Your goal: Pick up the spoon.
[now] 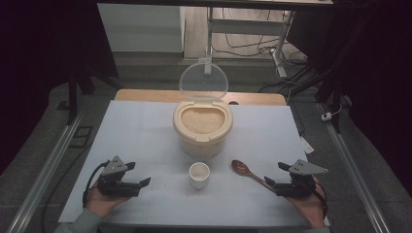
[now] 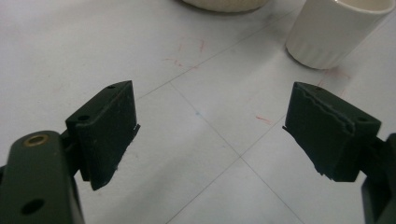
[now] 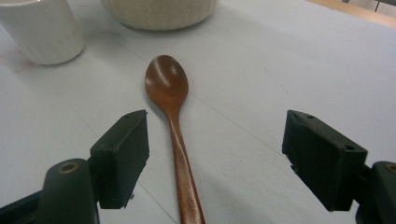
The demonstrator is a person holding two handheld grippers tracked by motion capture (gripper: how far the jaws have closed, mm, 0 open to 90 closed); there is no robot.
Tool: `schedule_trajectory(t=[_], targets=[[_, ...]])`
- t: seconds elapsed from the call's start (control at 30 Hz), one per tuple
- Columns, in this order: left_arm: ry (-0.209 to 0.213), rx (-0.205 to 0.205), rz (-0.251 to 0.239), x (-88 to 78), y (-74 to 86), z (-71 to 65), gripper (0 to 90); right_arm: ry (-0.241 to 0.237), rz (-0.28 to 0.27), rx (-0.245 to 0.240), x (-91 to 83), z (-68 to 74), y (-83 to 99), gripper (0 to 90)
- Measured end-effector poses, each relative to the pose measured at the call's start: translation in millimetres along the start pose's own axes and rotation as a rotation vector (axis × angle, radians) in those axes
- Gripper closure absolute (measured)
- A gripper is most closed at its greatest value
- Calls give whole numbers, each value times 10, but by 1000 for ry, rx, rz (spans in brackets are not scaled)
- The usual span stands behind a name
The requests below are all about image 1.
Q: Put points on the rice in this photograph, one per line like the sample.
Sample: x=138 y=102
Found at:
x=202 y=120

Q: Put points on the white desk frame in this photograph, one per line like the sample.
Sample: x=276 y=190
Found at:
x=246 y=26

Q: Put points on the white table mat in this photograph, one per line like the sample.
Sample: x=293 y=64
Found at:
x=145 y=136

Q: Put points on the small white box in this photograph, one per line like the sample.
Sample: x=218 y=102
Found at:
x=326 y=116

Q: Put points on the wooden table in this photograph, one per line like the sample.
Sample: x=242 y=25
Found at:
x=145 y=95

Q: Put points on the aluminium rail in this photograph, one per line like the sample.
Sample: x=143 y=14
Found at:
x=45 y=174
x=356 y=174

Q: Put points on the black stand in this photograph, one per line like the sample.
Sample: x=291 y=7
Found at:
x=333 y=97
x=73 y=97

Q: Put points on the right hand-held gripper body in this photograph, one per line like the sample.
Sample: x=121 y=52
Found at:
x=299 y=186

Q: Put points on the brown wooden spoon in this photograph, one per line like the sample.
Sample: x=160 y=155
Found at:
x=241 y=168

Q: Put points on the black table grommet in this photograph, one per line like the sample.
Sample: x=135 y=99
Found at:
x=233 y=103

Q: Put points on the person's left hand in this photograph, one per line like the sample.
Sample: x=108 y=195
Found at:
x=103 y=202

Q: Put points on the black curtain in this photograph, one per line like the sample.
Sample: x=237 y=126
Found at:
x=372 y=64
x=39 y=64

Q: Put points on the person's right hand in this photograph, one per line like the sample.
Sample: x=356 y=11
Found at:
x=309 y=208

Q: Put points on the beige rice container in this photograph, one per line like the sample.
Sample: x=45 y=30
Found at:
x=202 y=142

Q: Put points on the white cup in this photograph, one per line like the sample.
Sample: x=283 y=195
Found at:
x=199 y=176

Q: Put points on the black floor frame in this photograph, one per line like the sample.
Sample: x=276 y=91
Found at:
x=81 y=137

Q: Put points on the clear round container lid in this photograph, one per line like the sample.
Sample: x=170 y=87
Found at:
x=203 y=81

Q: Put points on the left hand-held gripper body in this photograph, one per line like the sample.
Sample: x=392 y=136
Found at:
x=111 y=186

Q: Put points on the white paper tag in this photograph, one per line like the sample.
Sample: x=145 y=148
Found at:
x=306 y=145

